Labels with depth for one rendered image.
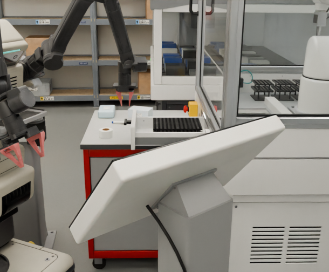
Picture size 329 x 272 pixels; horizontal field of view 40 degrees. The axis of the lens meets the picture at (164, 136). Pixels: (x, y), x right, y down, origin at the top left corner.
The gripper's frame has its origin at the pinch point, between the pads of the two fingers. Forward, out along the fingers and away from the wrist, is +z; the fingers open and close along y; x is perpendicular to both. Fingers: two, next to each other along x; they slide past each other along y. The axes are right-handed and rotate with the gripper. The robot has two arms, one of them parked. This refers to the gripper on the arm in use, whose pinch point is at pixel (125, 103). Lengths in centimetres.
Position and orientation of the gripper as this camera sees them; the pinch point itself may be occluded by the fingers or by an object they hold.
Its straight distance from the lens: 204.4
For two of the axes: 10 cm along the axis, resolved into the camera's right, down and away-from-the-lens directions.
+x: -0.4, -3.3, 9.4
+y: 10.0, -0.1, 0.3
